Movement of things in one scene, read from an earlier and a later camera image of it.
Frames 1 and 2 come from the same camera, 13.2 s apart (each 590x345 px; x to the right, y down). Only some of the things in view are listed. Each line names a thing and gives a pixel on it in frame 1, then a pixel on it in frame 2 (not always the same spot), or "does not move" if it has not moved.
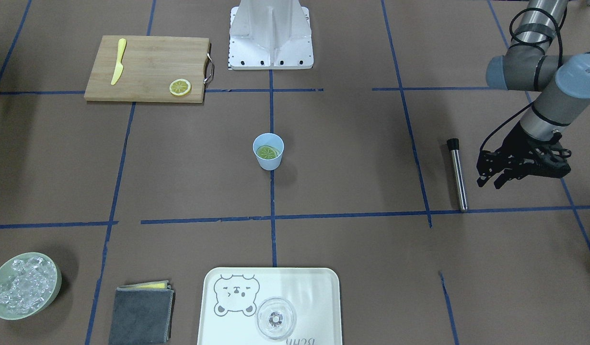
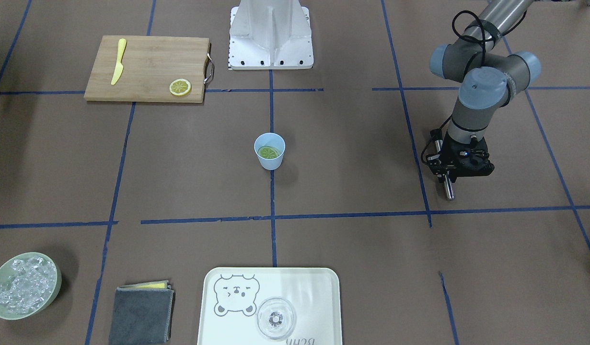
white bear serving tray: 232,296 does not move
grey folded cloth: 143,314 does not move
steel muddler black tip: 453,145 to 449,187
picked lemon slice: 267,152 does not move
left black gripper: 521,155 to 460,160
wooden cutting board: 150,64 does not move
